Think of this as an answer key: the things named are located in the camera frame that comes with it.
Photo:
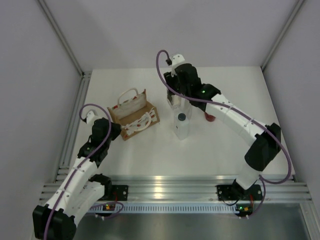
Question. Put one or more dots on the red liquid bottle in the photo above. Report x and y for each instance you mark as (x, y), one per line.
(209, 117)

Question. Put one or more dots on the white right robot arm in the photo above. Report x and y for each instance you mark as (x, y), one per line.
(264, 140)

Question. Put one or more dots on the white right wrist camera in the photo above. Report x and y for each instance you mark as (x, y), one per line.
(177, 60)

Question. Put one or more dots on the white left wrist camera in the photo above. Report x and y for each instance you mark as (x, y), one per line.
(90, 117)

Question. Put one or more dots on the clear bottle black cap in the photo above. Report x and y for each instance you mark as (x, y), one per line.
(174, 101)

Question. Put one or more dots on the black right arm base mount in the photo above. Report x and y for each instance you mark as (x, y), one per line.
(225, 193)

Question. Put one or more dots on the burlap watermelon canvas bag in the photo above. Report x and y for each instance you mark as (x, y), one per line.
(134, 113)

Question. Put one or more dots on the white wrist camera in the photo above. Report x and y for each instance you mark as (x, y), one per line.
(90, 117)
(177, 60)

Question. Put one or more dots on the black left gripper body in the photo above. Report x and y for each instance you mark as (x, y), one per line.
(114, 132)

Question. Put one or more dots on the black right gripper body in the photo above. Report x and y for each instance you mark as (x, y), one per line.
(173, 82)

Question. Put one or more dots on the white lotion bottle black cap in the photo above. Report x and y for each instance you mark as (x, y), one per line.
(181, 124)

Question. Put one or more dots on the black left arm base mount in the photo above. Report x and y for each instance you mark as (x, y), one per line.
(119, 193)

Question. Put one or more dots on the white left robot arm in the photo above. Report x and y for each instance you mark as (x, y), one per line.
(60, 216)

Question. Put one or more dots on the slotted grey cable duct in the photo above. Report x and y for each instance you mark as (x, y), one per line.
(166, 208)

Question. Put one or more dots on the aluminium front rail frame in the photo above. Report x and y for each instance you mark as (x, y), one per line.
(201, 189)

